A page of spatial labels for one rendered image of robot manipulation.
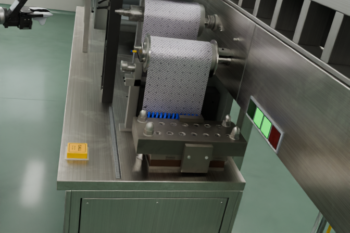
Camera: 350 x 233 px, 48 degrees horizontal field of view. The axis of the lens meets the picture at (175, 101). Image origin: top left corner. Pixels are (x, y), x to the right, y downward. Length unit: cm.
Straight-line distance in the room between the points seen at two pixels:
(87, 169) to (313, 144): 75
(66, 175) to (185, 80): 54
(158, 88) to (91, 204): 48
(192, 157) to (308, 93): 51
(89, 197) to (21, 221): 120
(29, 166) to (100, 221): 157
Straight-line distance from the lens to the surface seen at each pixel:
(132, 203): 141
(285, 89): 115
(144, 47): 143
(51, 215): 255
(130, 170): 139
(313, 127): 103
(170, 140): 134
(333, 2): 103
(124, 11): 166
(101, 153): 146
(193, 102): 152
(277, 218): 286
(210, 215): 152
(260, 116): 126
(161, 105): 149
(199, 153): 137
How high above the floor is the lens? 170
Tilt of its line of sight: 24 degrees down
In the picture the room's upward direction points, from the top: 10 degrees clockwise
